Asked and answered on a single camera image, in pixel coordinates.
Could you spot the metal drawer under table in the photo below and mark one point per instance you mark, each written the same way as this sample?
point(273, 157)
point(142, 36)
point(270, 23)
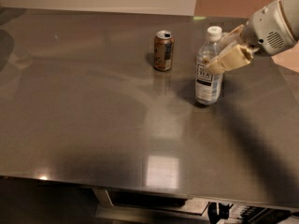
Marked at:
point(149, 208)

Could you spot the clear plastic tea bottle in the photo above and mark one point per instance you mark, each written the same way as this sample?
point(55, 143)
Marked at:
point(207, 85)

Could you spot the brown soda can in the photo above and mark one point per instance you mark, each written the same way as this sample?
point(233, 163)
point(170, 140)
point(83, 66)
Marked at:
point(163, 50)

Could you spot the black equipment under table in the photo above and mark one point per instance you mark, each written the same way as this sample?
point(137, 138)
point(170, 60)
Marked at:
point(224, 213)

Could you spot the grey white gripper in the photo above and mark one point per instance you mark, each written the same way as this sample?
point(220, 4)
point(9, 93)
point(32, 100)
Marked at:
point(267, 27)

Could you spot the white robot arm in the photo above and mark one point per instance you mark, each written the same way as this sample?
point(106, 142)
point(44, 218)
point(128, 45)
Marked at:
point(269, 31)

